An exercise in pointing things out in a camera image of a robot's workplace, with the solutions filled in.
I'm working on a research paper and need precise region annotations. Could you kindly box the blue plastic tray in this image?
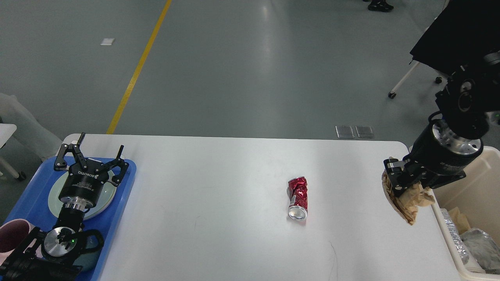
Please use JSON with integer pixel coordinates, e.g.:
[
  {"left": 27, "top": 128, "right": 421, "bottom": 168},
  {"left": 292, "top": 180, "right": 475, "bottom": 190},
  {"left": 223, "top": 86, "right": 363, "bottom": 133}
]
[{"left": 2, "top": 157, "right": 136, "bottom": 281}]

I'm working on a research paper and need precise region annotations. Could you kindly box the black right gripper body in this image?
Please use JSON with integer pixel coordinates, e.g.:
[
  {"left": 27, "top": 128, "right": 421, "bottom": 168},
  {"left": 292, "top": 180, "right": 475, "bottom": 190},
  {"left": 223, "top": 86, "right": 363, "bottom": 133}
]
[{"left": 406, "top": 120, "right": 484, "bottom": 176}]

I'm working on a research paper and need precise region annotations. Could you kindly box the mint green plate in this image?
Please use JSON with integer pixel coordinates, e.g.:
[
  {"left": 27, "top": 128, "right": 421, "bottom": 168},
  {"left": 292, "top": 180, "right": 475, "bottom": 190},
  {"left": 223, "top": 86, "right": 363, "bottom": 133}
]
[{"left": 48, "top": 171, "right": 117, "bottom": 221}]

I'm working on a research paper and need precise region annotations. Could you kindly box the pink mug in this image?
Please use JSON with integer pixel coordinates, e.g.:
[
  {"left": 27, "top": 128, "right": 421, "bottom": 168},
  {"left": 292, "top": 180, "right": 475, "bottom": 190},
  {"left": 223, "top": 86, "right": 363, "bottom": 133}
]
[{"left": 0, "top": 219, "right": 35, "bottom": 264}]

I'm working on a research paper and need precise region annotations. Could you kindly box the foil bag with paper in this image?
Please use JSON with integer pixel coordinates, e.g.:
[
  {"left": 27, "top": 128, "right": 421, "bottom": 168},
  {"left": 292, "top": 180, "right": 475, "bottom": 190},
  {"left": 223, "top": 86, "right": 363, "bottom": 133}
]
[{"left": 460, "top": 228, "right": 500, "bottom": 275}]

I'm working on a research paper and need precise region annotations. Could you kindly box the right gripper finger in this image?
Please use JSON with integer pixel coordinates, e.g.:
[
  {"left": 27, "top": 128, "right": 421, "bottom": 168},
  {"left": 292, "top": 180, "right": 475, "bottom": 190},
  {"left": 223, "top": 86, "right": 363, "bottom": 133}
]
[
  {"left": 422, "top": 171, "right": 466, "bottom": 190},
  {"left": 383, "top": 157, "right": 424, "bottom": 197}
]

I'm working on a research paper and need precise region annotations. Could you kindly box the white paper cup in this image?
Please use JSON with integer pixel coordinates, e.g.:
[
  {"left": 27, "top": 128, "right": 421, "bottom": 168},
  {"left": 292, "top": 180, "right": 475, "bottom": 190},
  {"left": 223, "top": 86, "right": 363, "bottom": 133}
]
[{"left": 464, "top": 254, "right": 486, "bottom": 274}]

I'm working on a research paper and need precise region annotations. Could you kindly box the foil sheet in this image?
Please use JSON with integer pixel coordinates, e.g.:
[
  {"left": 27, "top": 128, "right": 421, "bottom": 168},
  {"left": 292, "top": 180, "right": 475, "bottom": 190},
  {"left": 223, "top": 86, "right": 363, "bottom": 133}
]
[{"left": 440, "top": 208, "right": 470, "bottom": 265}]

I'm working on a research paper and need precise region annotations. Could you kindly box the person in grey trousers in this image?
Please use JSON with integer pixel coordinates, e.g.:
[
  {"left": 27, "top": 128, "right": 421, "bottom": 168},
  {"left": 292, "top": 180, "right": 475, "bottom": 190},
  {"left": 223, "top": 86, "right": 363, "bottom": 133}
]
[{"left": 0, "top": 94, "right": 62, "bottom": 161}]

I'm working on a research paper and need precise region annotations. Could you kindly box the left floor socket plate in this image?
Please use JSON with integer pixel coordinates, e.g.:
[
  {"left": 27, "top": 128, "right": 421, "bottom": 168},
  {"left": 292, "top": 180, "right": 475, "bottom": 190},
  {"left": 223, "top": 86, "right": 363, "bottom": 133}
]
[{"left": 335, "top": 126, "right": 355, "bottom": 139}]

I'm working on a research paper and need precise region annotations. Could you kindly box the brown paper bag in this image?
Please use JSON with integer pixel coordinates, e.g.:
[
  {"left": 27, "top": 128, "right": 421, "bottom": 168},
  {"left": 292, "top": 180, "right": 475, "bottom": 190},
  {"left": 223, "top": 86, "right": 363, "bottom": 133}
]
[{"left": 448, "top": 207, "right": 471, "bottom": 235}]

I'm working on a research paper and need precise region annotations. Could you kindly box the person with black shoes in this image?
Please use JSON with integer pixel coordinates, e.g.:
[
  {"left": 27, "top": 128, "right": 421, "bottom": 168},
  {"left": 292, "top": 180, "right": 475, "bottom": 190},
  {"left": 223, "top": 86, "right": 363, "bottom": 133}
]
[{"left": 364, "top": 0, "right": 395, "bottom": 12}]

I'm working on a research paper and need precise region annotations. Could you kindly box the brown paper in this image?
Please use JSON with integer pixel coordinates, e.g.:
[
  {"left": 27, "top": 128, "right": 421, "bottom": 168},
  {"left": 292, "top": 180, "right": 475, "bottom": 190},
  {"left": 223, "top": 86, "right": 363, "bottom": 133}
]
[{"left": 381, "top": 171, "right": 436, "bottom": 225}]

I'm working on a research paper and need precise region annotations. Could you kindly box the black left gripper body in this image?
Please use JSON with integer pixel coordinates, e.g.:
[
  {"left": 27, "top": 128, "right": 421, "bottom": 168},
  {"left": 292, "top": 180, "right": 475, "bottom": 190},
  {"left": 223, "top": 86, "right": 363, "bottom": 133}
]
[{"left": 58, "top": 158, "right": 109, "bottom": 208}]

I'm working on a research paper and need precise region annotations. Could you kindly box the floor socket plate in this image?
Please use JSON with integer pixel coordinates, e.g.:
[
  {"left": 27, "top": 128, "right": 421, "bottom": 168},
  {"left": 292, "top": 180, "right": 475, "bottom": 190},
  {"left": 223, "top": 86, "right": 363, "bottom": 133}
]
[
  {"left": 335, "top": 126, "right": 355, "bottom": 139},
  {"left": 355, "top": 126, "right": 375, "bottom": 139}
]

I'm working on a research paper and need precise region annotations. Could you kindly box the black jacket on chair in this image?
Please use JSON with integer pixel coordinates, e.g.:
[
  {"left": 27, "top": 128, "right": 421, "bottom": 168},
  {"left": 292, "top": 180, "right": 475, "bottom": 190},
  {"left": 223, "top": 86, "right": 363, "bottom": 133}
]
[{"left": 410, "top": 0, "right": 500, "bottom": 75}]

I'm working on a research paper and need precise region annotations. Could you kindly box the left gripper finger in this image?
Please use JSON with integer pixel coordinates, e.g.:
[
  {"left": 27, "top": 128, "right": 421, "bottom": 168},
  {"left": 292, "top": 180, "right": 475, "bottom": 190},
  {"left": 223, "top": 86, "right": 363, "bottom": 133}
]
[
  {"left": 95, "top": 145, "right": 129, "bottom": 186},
  {"left": 53, "top": 133, "right": 89, "bottom": 171}
]

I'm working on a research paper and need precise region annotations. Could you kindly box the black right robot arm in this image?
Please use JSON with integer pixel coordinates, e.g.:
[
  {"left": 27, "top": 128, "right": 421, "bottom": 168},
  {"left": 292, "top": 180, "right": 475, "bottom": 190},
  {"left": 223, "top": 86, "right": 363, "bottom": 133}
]
[{"left": 384, "top": 52, "right": 500, "bottom": 197}]

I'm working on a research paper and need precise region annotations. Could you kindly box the right floor socket plate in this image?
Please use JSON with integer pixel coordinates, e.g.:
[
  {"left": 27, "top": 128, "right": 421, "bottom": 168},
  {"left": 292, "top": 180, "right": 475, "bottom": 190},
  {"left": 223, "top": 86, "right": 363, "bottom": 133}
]
[{"left": 355, "top": 126, "right": 375, "bottom": 139}]

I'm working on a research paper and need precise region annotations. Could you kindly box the beige plastic bin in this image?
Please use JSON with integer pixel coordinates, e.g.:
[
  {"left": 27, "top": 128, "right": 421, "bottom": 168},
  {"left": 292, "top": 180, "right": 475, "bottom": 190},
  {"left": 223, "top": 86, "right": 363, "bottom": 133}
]
[{"left": 416, "top": 146, "right": 500, "bottom": 281}]

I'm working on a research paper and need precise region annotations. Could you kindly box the white rolling chair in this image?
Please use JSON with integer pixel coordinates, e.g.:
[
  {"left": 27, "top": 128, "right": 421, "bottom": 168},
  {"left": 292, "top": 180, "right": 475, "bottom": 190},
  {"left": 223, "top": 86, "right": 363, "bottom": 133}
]
[{"left": 387, "top": 62, "right": 446, "bottom": 99}]

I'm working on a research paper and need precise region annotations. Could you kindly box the crushed red can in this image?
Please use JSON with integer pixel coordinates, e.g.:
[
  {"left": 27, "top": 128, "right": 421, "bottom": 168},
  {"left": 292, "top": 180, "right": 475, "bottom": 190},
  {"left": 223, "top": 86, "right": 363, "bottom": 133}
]
[{"left": 287, "top": 176, "right": 308, "bottom": 222}]

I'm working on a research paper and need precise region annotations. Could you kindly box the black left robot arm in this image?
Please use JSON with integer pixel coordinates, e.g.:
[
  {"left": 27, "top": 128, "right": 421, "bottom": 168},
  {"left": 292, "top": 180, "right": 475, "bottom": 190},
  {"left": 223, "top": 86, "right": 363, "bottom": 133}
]
[{"left": 1, "top": 133, "right": 136, "bottom": 281}]

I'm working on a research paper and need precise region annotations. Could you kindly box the white table at left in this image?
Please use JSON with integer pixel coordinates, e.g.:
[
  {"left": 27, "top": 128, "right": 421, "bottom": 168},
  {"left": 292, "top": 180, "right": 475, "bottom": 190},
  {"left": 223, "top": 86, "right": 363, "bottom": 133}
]
[{"left": 0, "top": 123, "right": 27, "bottom": 182}]

